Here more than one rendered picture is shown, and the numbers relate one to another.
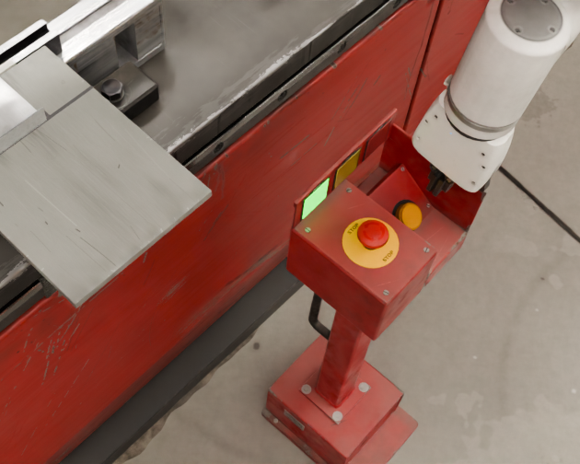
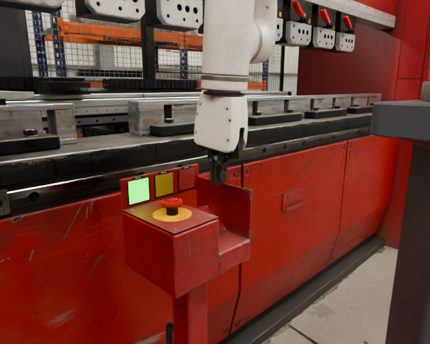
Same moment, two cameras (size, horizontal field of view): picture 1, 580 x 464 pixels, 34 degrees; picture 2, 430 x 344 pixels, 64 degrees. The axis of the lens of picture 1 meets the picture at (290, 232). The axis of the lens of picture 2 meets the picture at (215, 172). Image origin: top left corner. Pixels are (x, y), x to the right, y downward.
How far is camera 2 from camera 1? 0.86 m
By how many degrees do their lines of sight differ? 47
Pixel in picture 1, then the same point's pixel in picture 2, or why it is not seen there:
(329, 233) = (145, 211)
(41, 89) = not seen: outside the picture
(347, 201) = not seen: hidden behind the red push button
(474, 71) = (205, 33)
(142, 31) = (61, 120)
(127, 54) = not seen: hidden behind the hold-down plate
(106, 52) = (34, 117)
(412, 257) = (200, 218)
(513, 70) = (222, 10)
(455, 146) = (212, 117)
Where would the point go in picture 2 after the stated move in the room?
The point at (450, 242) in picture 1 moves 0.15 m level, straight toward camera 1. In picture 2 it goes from (237, 242) to (200, 278)
